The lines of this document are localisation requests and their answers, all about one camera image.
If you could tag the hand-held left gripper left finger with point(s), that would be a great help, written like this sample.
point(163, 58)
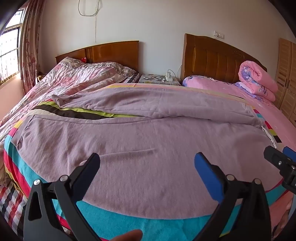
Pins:
point(91, 163)

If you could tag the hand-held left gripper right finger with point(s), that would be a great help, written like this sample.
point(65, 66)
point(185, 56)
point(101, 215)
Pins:
point(203, 169)

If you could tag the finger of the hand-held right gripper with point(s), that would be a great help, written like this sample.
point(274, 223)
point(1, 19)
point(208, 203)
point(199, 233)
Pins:
point(291, 153)
point(274, 158)

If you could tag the mauve sweatshirt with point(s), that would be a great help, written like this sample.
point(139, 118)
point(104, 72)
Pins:
point(148, 150)

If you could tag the person's right forearm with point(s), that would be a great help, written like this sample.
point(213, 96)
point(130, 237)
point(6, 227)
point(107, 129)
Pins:
point(285, 208)

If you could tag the pink bedsheet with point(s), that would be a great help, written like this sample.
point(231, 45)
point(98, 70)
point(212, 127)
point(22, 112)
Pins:
point(272, 113)

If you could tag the striped colourful blanket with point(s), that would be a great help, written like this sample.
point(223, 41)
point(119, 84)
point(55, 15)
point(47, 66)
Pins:
point(129, 228)

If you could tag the light wooden wardrobe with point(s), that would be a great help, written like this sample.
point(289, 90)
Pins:
point(286, 76)

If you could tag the rolled pink floral quilt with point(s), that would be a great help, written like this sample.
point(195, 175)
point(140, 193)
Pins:
point(256, 76)

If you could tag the pink purple floral pillow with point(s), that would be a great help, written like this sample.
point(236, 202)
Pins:
point(196, 81)

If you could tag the pink patterned quilt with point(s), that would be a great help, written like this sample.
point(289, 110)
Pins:
point(76, 74)

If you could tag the checked cloth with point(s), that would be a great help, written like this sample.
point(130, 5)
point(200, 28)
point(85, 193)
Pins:
point(11, 206)

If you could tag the dark checked pillow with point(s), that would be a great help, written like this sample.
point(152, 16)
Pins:
point(132, 77)

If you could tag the white power strip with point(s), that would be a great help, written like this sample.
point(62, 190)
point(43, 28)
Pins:
point(168, 76)

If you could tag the nightstand with printed cover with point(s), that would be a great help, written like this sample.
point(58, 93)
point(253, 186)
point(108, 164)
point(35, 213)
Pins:
point(149, 81)

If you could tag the black eyeglasses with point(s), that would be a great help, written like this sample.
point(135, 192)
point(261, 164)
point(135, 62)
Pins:
point(159, 78)

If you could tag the padded wooden headboard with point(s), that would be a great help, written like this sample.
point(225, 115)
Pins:
point(212, 60)

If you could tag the plain wooden headboard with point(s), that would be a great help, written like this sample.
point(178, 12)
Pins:
point(111, 52)

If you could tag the pink floral curtain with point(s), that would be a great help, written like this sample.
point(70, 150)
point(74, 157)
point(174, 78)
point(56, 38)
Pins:
point(30, 46)

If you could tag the barred window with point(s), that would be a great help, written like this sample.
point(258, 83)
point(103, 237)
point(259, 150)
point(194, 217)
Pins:
point(10, 53)

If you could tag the white wall socket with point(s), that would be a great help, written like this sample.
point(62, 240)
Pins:
point(218, 34)

